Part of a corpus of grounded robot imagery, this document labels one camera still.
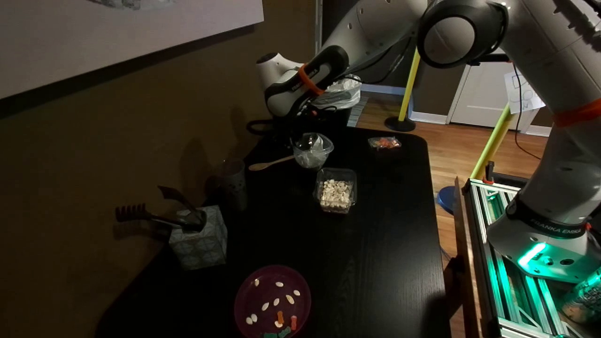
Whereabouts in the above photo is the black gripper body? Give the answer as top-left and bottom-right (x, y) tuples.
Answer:
(274, 93), (335, 138)

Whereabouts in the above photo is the clear plastic bowl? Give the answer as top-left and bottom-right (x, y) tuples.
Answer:
(291, 132), (336, 172)

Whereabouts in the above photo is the white panel door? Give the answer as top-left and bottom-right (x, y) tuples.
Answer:
(447, 59), (552, 132)

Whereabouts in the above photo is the white paper tag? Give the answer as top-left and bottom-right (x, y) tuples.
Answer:
(504, 74), (545, 117)

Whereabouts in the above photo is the small pink snack pack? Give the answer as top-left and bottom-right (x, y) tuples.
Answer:
(366, 134), (404, 153)

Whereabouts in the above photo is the yellow slanted pole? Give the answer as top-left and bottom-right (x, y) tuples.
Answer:
(468, 102), (517, 185)

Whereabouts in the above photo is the white trash bag liner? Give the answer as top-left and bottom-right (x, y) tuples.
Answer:
(321, 76), (365, 113)

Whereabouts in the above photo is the wooden spoon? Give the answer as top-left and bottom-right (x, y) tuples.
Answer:
(248, 155), (297, 174)

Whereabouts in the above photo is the clear square food container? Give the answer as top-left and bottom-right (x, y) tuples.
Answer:
(314, 166), (359, 217)

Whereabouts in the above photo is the aluminium frame cart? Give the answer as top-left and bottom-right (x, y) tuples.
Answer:
(453, 177), (601, 338)

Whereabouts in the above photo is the white wall board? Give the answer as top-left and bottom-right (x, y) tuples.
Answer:
(0, 0), (267, 102)

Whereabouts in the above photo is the yellow pole with black base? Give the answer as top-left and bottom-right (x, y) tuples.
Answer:
(383, 48), (425, 134)

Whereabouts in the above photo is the crumpled white tissue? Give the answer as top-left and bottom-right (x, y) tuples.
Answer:
(299, 145), (329, 170)

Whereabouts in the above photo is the blue round floor base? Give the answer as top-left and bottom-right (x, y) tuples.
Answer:
(434, 185), (462, 217)

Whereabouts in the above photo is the black slotted utensil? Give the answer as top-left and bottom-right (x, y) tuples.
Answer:
(115, 204), (209, 236)

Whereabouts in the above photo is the purple plate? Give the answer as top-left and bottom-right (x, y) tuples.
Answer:
(233, 264), (314, 338)

